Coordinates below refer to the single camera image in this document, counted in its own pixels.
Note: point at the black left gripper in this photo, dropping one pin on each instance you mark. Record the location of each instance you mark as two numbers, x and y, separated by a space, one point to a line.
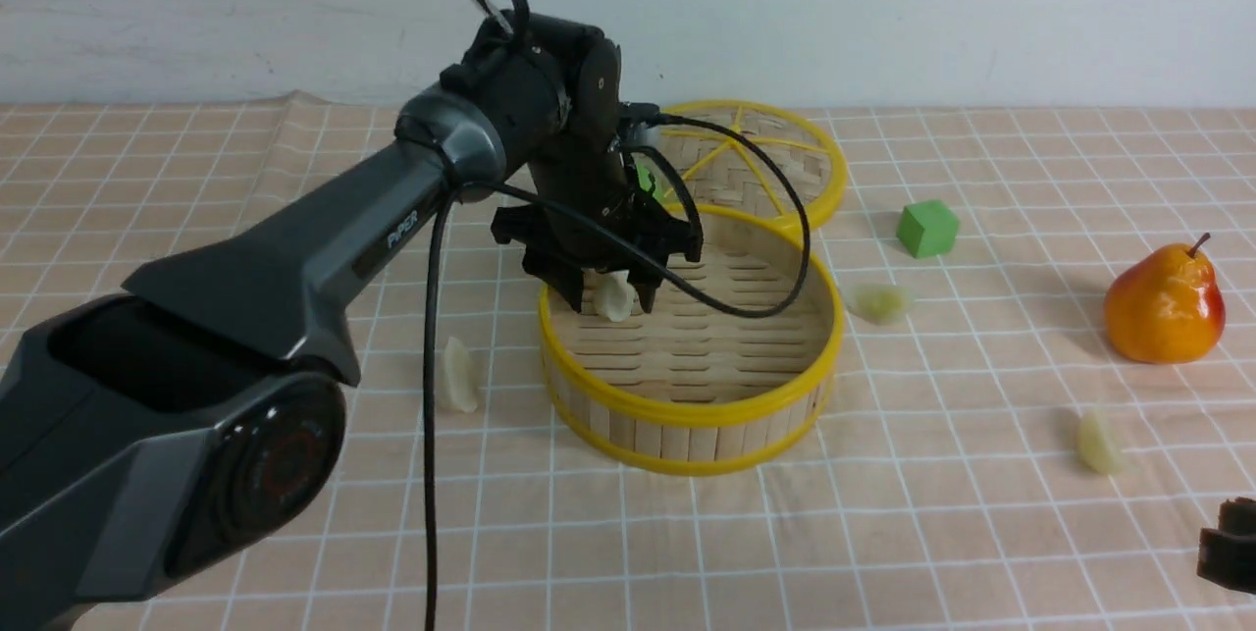
595 215

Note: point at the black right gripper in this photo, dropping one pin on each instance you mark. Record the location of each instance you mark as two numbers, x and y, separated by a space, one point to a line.
1226 553

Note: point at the white dumpling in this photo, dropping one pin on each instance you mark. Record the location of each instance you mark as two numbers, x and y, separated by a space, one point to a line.
461 391
614 297

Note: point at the pale green dumpling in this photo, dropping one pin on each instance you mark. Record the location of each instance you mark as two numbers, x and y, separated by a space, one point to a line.
1097 443

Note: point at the green translucent dumpling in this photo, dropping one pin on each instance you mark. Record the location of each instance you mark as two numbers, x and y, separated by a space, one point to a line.
879 303

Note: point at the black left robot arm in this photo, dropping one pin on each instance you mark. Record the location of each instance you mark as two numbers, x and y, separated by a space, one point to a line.
153 432

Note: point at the bamboo steamer tray yellow rim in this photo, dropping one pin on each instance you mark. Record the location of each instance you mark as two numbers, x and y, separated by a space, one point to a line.
686 390

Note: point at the bamboo steamer lid yellow rim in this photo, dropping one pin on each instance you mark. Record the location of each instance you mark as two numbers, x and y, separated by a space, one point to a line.
719 171

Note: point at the green watermelon ball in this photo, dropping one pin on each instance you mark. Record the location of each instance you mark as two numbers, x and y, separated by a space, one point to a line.
646 178

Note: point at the orange yellow pear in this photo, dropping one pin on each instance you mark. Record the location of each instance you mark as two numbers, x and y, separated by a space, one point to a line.
1168 308

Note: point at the beige grid tablecloth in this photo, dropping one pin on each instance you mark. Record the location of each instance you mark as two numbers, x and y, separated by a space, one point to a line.
939 492

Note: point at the green cube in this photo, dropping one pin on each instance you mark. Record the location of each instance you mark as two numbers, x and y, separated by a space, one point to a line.
928 229

